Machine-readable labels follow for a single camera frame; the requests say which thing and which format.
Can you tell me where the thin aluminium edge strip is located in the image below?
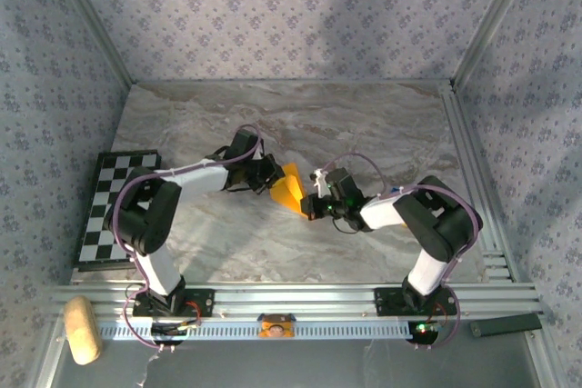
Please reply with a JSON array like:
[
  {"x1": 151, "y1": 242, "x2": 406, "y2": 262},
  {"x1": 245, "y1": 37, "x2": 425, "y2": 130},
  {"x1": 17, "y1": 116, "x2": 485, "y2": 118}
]
[{"x1": 131, "y1": 77, "x2": 456, "y2": 87}]

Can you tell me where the small black circuit board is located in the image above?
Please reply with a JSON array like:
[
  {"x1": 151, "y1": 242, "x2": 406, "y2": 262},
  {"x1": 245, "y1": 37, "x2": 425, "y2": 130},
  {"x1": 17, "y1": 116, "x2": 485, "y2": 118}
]
[
  {"x1": 406, "y1": 320, "x2": 443, "y2": 344},
  {"x1": 149, "y1": 322, "x2": 202, "y2": 339}
]

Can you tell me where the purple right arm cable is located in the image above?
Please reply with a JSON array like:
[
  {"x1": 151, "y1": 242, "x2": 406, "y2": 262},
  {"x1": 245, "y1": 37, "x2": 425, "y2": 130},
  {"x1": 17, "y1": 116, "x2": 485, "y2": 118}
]
[{"x1": 323, "y1": 154, "x2": 484, "y2": 352}]

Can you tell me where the black flat bar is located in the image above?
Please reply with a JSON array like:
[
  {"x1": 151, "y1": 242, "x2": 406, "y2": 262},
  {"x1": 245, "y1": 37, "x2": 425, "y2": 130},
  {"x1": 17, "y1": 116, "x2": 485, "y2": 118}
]
[{"x1": 469, "y1": 313, "x2": 544, "y2": 339}]

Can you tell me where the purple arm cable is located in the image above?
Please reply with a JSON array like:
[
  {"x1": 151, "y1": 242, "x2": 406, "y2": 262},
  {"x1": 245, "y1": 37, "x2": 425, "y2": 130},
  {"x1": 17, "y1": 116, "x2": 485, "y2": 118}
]
[
  {"x1": 111, "y1": 124, "x2": 266, "y2": 353},
  {"x1": 323, "y1": 154, "x2": 484, "y2": 352}
]

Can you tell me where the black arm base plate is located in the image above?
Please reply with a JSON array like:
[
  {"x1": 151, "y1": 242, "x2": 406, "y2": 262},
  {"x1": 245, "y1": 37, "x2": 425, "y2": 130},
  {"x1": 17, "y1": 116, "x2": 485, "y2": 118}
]
[
  {"x1": 131, "y1": 287, "x2": 216, "y2": 319},
  {"x1": 373, "y1": 286, "x2": 458, "y2": 317}
]

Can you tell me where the wide aluminium mounting rail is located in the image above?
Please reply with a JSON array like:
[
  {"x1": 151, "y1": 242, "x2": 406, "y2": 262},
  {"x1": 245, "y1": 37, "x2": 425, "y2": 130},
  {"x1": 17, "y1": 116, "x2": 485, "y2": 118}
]
[{"x1": 48, "y1": 282, "x2": 545, "y2": 322}]

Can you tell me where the orange cloth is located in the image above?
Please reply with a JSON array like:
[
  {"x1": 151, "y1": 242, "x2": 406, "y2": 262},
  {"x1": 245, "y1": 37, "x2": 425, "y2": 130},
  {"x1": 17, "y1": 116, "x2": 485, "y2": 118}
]
[{"x1": 268, "y1": 163, "x2": 311, "y2": 219}]

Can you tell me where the aluminium frame rail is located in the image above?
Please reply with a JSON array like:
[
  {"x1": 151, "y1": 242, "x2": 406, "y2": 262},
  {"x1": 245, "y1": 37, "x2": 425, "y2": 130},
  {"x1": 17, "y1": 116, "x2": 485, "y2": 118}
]
[
  {"x1": 31, "y1": 319, "x2": 69, "y2": 388},
  {"x1": 527, "y1": 331, "x2": 572, "y2": 388}
]

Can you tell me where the aluminium frame post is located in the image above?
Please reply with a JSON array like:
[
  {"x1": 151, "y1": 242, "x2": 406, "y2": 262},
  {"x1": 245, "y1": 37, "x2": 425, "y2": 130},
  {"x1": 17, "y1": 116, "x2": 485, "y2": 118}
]
[{"x1": 452, "y1": 0, "x2": 543, "y2": 87}]

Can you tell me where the black white chessboard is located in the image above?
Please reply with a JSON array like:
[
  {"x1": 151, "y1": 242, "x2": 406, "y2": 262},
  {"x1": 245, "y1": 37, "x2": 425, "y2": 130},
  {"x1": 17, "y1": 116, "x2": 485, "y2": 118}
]
[{"x1": 74, "y1": 149, "x2": 163, "y2": 271}]

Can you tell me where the white slotted cable duct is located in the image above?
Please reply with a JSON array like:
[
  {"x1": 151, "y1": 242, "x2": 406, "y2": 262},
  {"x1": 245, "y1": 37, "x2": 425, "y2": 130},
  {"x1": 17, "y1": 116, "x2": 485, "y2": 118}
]
[{"x1": 97, "y1": 319, "x2": 413, "y2": 342}]

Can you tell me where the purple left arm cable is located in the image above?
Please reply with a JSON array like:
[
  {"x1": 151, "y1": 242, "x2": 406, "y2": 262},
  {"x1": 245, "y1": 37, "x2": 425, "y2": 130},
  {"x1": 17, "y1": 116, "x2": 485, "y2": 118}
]
[{"x1": 111, "y1": 124, "x2": 266, "y2": 353}]

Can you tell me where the aluminium side rail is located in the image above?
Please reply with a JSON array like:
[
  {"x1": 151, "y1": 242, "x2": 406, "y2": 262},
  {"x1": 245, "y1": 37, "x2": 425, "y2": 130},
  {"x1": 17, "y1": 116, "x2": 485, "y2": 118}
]
[{"x1": 438, "y1": 83, "x2": 519, "y2": 283}]

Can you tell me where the tan sponge block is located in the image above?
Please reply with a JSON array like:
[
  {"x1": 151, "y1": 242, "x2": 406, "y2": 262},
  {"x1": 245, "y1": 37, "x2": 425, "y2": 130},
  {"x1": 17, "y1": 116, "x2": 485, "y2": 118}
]
[{"x1": 62, "y1": 295, "x2": 104, "y2": 366}]

